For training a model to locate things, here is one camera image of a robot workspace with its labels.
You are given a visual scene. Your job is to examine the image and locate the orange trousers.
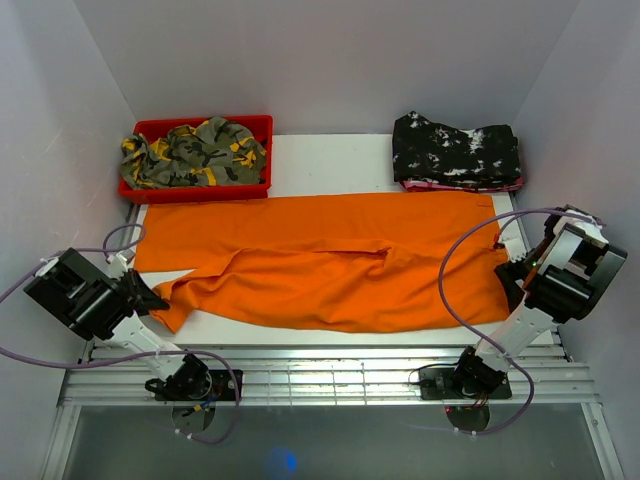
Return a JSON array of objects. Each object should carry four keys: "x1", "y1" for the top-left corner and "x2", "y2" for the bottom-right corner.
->
[{"x1": 135, "y1": 192, "x2": 509, "y2": 334}]

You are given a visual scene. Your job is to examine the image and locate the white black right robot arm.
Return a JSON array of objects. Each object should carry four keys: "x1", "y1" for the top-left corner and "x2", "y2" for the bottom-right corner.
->
[{"x1": 451, "y1": 205, "x2": 628, "y2": 397}]

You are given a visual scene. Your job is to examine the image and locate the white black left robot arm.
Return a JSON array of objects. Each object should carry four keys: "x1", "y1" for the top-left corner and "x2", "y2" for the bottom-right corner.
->
[{"x1": 24, "y1": 248, "x2": 213, "y2": 401}]

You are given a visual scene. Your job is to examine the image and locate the pink folded trousers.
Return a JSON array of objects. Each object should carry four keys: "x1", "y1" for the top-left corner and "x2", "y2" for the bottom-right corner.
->
[{"x1": 399, "y1": 178, "x2": 524, "y2": 193}]

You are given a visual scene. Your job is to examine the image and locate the black white patterned trousers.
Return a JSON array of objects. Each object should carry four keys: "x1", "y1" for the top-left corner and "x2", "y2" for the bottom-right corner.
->
[{"x1": 392, "y1": 111, "x2": 522, "y2": 185}]

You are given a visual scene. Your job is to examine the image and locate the camouflage trousers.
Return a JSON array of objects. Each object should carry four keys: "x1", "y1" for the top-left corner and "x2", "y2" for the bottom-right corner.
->
[{"x1": 120, "y1": 117, "x2": 267, "y2": 190}]

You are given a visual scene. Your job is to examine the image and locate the red plastic bin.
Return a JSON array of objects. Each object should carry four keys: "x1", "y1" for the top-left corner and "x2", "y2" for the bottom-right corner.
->
[{"x1": 117, "y1": 115, "x2": 274, "y2": 205}]

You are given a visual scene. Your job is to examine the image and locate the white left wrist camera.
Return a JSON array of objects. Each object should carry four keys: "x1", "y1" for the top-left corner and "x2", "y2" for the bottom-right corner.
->
[{"x1": 106, "y1": 249, "x2": 135, "y2": 279}]

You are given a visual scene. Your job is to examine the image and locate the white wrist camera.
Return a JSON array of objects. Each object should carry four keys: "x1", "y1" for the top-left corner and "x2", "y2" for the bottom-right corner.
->
[
  {"x1": 106, "y1": 249, "x2": 135, "y2": 279},
  {"x1": 493, "y1": 233, "x2": 527, "y2": 263}
]

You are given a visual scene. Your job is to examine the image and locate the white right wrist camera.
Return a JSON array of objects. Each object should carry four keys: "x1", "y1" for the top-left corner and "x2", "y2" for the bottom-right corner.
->
[{"x1": 493, "y1": 233, "x2": 527, "y2": 263}]

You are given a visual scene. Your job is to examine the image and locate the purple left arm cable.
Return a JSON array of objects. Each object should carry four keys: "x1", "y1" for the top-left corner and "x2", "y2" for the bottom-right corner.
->
[{"x1": 0, "y1": 223, "x2": 243, "y2": 446}]

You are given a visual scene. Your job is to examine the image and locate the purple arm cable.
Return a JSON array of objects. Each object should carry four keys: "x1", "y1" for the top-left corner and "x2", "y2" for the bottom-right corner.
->
[
  {"x1": 404, "y1": 206, "x2": 607, "y2": 437},
  {"x1": 0, "y1": 223, "x2": 243, "y2": 446}
]

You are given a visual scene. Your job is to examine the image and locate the aluminium frame rail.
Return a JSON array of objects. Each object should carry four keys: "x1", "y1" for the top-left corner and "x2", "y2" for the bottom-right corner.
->
[{"x1": 59, "y1": 345, "x2": 599, "y2": 407}]

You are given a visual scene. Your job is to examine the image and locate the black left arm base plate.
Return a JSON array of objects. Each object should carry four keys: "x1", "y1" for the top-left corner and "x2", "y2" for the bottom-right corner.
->
[{"x1": 145, "y1": 369, "x2": 244, "y2": 402}]

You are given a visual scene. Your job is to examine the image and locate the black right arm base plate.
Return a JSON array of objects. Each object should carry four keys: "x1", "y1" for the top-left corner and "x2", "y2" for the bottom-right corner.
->
[{"x1": 412, "y1": 363, "x2": 512, "y2": 401}]

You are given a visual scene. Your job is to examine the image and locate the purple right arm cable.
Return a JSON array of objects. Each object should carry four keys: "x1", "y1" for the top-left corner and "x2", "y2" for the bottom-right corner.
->
[{"x1": 404, "y1": 206, "x2": 607, "y2": 437}]

